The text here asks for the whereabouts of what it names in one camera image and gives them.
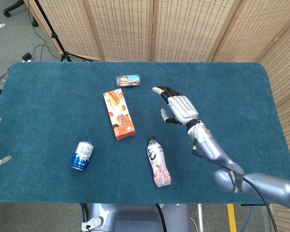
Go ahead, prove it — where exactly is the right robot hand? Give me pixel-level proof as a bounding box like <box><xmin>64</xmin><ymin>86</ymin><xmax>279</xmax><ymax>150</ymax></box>
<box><xmin>151</xmin><ymin>86</ymin><xmax>200</xmax><ymax>127</ymax></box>

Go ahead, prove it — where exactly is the orange snack box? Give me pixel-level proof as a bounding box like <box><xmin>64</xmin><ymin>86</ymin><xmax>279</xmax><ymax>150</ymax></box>
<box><xmin>102</xmin><ymin>88</ymin><xmax>136</xmax><ymax>141</ymax></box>

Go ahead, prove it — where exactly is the blue felt table cover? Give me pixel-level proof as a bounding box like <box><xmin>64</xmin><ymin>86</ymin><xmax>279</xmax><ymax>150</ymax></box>
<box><xmin>0</xmin><ymin>62</ymin><xmax>290</xmax><ymax>205</ymax></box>

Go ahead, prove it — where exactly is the clear bottle white pink label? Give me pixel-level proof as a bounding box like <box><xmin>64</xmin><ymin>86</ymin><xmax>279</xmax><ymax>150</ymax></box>
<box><xmin>146</xmin><ymin>136</ymin><xmax>172</xmax><ymax>188</ymax></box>

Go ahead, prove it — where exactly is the clear plastic biscuit jar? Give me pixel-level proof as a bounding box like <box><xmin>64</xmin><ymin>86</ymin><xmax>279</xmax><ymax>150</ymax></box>
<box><xmin>116</xmin><ymin>74</ymin><xmax>141</xmax><ymax>88</ymax></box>

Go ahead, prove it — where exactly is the wicker folding screen panel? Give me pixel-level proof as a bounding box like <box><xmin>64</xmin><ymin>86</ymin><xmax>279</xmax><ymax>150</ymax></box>
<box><xmin>255</xmin><ymin>16</ymin><xmax>290</xmax><ymax>232</ymax></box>
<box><xmin>211</xmin><ymin>0</ymin><xmax>290</xmax><ymax>63</ymax></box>
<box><xmin>151</xmin><ymin>0</ymin><xmax>253</xmax><ymax>63</ymax></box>
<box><xmin>83</xmin><ymin>0</ymin><xmax>155</xmax><ymax>62</ymax></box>
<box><xmin>24</xmin><ymin>0</ymin><xmax>102</xmax><ymax>61</ymax></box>

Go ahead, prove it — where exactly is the blue white drink can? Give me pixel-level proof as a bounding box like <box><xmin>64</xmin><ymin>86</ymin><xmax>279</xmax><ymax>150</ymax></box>
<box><xmin>71</xmin><ymin>141</ymin><xmax>95</xmax><ymax>172</ymax></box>

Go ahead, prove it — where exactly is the black tripod stand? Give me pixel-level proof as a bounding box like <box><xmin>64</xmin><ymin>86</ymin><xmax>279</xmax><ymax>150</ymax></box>
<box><xmin>33</xmin><ymin>0</ymin><xmax>94</xmax><ymax>62</ymax></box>

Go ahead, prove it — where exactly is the metal table leg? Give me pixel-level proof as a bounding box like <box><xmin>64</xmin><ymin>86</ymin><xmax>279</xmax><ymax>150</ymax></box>
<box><xmin>197</xmin><ymin>204</ymin><xmax>205</xmax><ymax>232</ymax></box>

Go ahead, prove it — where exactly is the black office chair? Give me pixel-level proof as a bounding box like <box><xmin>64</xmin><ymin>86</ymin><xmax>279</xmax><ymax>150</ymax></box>
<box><xmin>3</xmin><ymin>0</ymin><xmax>39</xmax><ymax>27</ymax></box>

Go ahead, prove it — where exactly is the grey blue robot torso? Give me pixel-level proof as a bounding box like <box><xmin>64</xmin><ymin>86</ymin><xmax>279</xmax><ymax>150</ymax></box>
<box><xmin>86</xmin><ymin>203</ymin><xmax>191</xmax><ymax>232</ymax></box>

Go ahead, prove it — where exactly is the yellow floor tape strip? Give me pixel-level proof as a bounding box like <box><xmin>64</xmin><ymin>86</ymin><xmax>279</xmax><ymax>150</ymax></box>
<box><xmin>227</xmin><ymin>203</ymin><xmax>237</xmax><ymax>232</ymax></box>

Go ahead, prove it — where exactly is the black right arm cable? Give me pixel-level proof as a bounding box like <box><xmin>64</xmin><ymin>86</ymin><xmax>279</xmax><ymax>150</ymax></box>
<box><xmin>192</xmin><ymin>120</ymin><xmax>278</xmax><ymax>232</ymax></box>

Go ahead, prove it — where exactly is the thin black floor cable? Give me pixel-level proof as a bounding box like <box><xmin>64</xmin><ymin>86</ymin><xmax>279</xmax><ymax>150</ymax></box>
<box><xmin>28</xmin><ymin>4</ymin><xmax>62</xmax><ymax>61</ymax></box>

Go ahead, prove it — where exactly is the black torso cable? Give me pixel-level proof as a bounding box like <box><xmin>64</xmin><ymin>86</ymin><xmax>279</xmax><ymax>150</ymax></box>
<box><xmin>156</xmin><ymin>204</ymin><xmax>166</xmax><ymax>232</ymax></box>

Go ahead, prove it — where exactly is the blue cable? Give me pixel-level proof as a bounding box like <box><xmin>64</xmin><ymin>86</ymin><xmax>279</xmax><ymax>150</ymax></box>
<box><xmin>241</xmin><ymin>205</ymin><xmax>253</xmax><ymax>232</ymax></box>

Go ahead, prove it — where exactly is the silver metal bracket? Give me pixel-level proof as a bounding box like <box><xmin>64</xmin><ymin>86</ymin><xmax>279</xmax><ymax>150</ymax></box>
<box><xmin>81</xmin><ymin>216</ymin><xmax>104</xmax><ymax>232</ymax></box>

